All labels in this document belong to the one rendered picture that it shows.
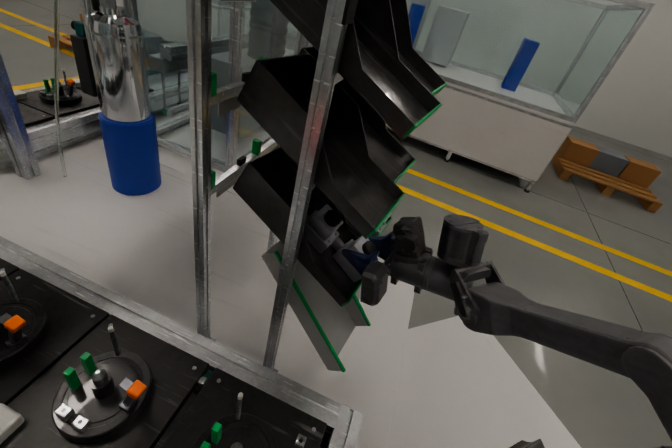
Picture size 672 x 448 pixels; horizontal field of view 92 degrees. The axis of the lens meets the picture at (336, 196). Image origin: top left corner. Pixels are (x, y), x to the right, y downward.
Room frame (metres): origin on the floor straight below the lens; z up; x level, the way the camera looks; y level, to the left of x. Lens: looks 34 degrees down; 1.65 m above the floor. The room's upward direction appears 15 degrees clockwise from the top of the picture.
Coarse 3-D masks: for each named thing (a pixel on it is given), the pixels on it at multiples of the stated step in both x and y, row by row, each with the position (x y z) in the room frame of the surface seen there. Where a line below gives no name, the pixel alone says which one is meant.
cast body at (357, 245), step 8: (336, 240) 0.46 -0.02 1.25; (352, 240) 0.47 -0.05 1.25; (360, 240) 0.45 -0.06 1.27; (368, 240) 0.46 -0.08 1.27; (336, 248) 0.46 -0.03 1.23; (344, 248) 0.45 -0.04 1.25; (352, 248) 0.43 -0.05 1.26; (360, 248) 0.44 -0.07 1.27; (368, 248) 0.44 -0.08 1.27; (376, 248) 0.45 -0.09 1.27; (336, 256) 0.44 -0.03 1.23; (344, 264) 0.43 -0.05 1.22; (352, 272) 0.43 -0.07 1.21; (352, 280) 0.42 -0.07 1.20
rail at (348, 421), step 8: (344, 408) 0.31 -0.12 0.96; (352, 408) 0.32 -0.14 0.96; (344, 416) 0.30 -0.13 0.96; (352, 416) 0.30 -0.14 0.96; (360, 416) 0.31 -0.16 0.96; (336, 424) 0.28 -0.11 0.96; (344, 424) 0.29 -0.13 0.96; (352, 424) 0.29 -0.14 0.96; (336, 432) 0.27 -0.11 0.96; (344, 432) 0.28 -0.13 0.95; (352, 432) 0.28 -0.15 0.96; (328, 440) 0.27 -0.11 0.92; (336, 440) 0.26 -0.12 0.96; (344, 440) 0.26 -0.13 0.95; (352, 440) 0.26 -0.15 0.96
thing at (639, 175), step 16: (576, 144) 4.75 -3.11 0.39; (592, 144) 4.92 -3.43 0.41; (560, 160) 4.67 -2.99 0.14; (576, 160) 4.72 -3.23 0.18; (592, 160) 4.68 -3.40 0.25; (608, 160) 4.63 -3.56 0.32; (624, 160) 4.58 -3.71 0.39; (640, 160) 4.76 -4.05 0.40; (560, 176) 4.33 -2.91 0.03; (592, 176) 4.39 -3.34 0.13; (608, 176) 4.51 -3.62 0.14; (624, 176) 4.55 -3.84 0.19; (640, 176) 4.51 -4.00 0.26; (656, 176) 4.47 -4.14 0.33; (608, 192) 4.17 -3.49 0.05; (640, 192) 4.24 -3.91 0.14; (656, 208) 4.02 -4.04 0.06
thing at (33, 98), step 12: (48, 84) 1.19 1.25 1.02; (60, 84) 1.19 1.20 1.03; (72, 84) 1.17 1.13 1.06; (24, 96) 1.12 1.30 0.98; (36, 96) 1.16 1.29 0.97; (48, 96) 1.13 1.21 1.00; (60, 96) 1.17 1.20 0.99; (72, 96) 1.18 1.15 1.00; (84, 96) 1.26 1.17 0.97; (96, 96) 1.29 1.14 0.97; (36, 108) 1.07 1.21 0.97; (48, 108) 1.09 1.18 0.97; (60, 108) 1.11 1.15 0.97; (72, 108) 1.14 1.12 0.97; (84, 108) 1.17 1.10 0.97
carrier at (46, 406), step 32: (96, 352) 0.29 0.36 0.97; (128, 352) 0.30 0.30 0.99; (160, 352) 0.32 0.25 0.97; (32, 384) 0.22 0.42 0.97; (64, 384) 0.22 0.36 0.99; (96, 384) 0.22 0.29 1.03; (160, 384) 0.27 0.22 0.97; (192, 384) 0.28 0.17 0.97; (0, 416) 0.16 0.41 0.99; (32, 416) 0.18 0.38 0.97; (64, 416) 0.18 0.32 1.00; (96, 416) 0.19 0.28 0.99; (128, 416) 0.20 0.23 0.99; (160, 416) 0.22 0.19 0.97
